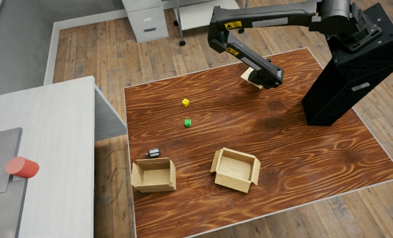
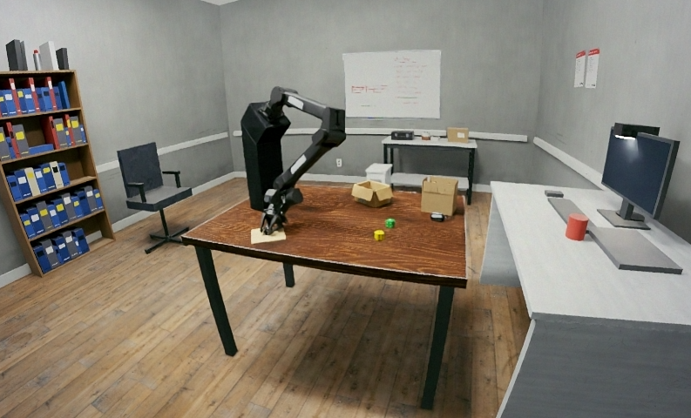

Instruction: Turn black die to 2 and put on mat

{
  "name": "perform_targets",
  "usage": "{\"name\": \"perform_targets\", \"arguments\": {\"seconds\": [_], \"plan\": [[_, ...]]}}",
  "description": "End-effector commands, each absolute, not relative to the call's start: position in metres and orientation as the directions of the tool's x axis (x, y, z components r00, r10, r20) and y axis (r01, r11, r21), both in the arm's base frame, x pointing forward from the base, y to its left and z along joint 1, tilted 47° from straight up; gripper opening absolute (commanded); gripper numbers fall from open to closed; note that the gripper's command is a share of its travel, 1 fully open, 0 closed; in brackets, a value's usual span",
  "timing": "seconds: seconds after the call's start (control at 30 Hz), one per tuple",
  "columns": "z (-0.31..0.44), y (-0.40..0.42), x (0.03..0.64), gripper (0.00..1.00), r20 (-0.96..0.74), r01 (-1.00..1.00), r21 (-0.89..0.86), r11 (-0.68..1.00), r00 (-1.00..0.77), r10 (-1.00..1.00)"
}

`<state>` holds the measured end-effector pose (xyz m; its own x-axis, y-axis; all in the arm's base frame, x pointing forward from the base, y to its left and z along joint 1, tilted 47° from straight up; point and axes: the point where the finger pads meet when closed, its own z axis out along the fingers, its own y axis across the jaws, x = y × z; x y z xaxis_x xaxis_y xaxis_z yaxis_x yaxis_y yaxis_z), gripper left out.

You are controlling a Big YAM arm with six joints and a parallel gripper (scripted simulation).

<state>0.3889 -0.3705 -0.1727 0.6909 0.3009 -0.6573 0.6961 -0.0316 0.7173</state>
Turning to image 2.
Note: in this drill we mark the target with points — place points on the beige mat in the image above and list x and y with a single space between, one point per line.
258 237

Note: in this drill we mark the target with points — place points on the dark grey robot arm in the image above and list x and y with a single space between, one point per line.
331 135

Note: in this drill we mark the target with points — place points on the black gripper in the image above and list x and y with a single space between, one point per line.
272 217

